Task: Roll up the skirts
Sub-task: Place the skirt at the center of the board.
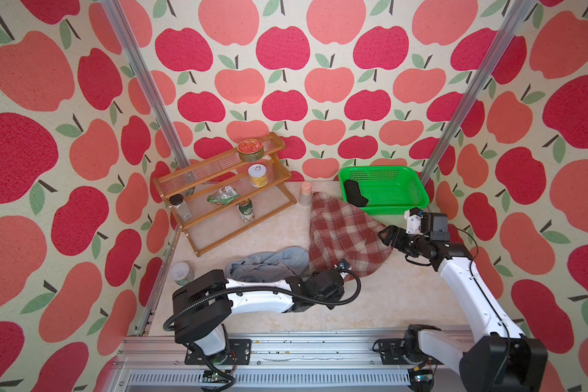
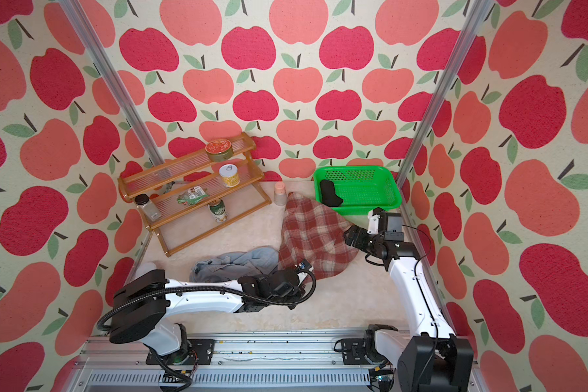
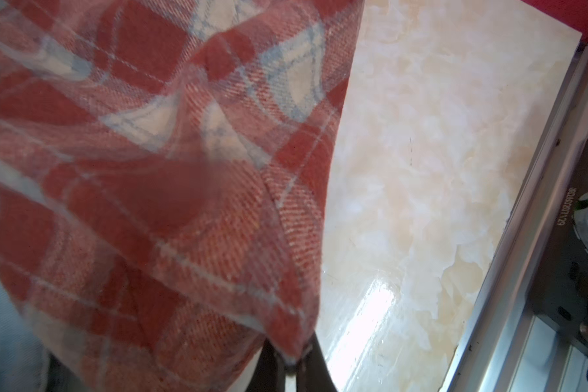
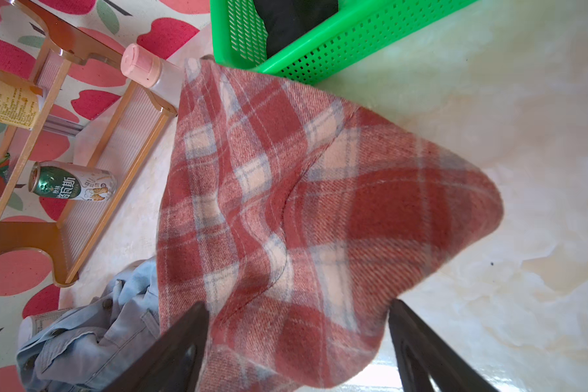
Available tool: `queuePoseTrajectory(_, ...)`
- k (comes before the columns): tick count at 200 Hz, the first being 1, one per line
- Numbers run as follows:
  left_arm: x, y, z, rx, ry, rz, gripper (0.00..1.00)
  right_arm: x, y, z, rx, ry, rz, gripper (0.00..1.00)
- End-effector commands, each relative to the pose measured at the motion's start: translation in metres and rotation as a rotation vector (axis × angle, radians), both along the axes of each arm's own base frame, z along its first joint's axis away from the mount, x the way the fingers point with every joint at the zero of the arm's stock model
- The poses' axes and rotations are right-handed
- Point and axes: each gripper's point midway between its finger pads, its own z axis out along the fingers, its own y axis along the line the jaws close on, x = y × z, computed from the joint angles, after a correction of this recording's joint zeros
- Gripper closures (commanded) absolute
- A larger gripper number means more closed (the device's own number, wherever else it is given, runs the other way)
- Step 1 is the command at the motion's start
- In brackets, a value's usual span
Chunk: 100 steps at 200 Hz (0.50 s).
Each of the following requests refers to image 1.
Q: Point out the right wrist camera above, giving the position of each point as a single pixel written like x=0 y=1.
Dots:
x=413 y=219

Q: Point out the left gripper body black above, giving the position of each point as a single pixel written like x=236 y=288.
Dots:
x=332 y=299

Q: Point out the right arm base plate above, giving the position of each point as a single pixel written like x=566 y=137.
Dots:
x=392 y=352

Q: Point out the wooden two-tier shelf rack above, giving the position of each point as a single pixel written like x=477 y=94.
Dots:
x=213 y=225

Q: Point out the red-lid tin can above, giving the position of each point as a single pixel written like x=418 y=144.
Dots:
x=251 y=150

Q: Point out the pink-cap clear bottle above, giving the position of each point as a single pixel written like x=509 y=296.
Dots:
x=306 y=194

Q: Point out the green plastic basket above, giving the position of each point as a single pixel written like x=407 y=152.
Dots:
x=390 y=190

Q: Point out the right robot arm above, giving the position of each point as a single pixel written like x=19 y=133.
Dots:
x=502 y=357

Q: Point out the red plaid skirt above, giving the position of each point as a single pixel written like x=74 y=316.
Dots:
x=342 y=232

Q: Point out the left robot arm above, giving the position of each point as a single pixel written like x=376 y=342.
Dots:
x=200 y=308

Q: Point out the left aluminium corner post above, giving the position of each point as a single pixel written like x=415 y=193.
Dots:
x=122 y=28

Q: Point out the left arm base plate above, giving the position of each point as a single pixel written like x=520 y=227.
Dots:
x=236 y=351

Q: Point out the aluminium corner post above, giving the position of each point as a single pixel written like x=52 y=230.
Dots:
x=513 y=20
x=122 y=28

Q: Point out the black skirt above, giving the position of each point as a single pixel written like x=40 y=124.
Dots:
x=353 y=194

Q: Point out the black-cap spice jar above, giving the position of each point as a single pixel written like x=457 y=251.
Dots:
x=178 y=202

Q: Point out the white small cup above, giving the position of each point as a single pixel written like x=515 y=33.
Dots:
x=181 y=273

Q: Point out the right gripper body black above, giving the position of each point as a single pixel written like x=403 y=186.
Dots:
x=407 y=243

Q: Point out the right aluminium corner post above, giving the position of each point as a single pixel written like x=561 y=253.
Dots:
x=513 y=20

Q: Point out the light denim skirt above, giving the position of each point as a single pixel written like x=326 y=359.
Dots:
x=268 y=267

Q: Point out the green snack packet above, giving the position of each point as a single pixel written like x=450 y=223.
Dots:
x=223 y=196

